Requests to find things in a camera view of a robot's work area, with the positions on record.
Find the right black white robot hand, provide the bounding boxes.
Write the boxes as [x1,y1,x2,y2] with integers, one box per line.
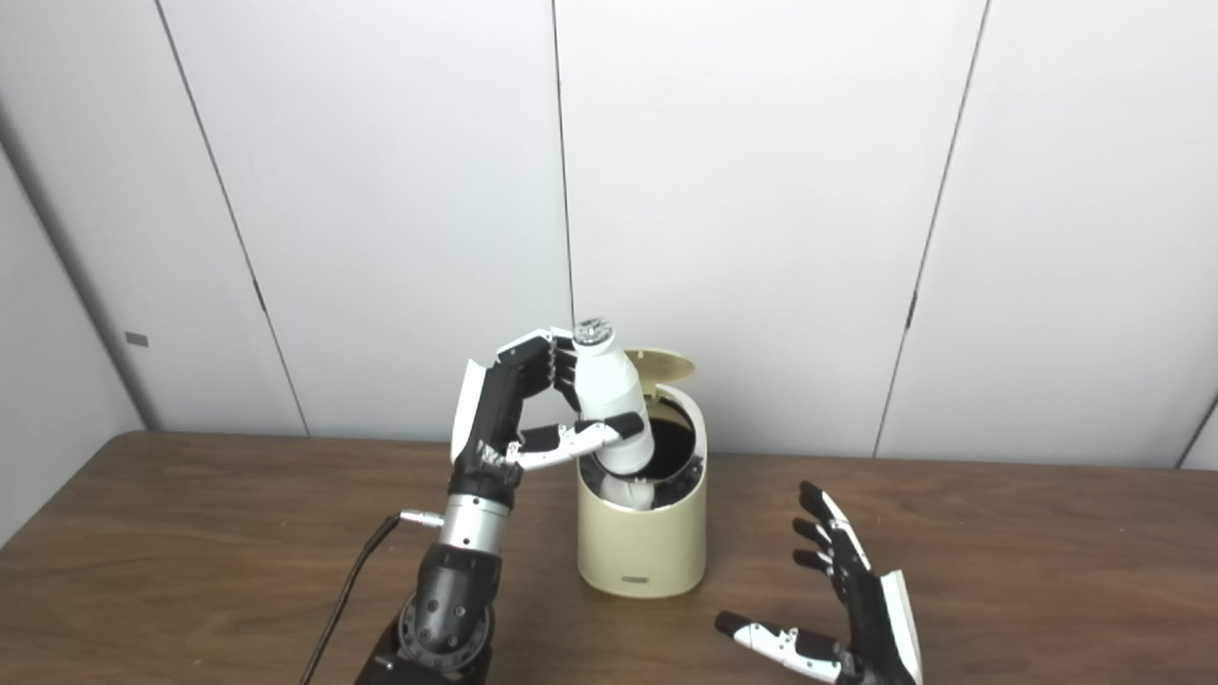
[715,480,925,685]

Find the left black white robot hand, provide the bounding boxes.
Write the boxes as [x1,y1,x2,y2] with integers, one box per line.
[449,328,646,510]

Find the small white plastic bottle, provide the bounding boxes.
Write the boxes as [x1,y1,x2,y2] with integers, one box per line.
[573,320,656,477]

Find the cream-colored lidded bin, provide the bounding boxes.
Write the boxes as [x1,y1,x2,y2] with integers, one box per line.
[575,348,709,599]

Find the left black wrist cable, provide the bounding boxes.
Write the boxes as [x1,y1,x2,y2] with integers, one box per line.
[299,511,445,685]

